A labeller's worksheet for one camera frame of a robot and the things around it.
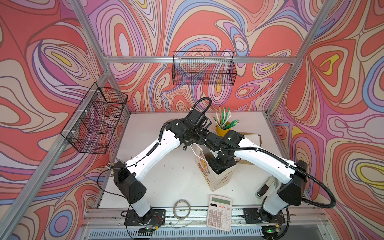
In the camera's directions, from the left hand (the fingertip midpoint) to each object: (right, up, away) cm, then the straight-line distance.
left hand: (206, 138), depth 75 cm
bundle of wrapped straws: (+13, +11, +24) cm, 29 cm away
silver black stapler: (+30, -30, +5) cm, 42 cm away
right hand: (+7, -16, -3) cm, 18 cm away
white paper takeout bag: (+4, -21, -3) cm, 22 cm away
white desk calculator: (+6, -37, -2) cm, 37 cm away
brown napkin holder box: (+35, -1, +26) cm, 44 cm away
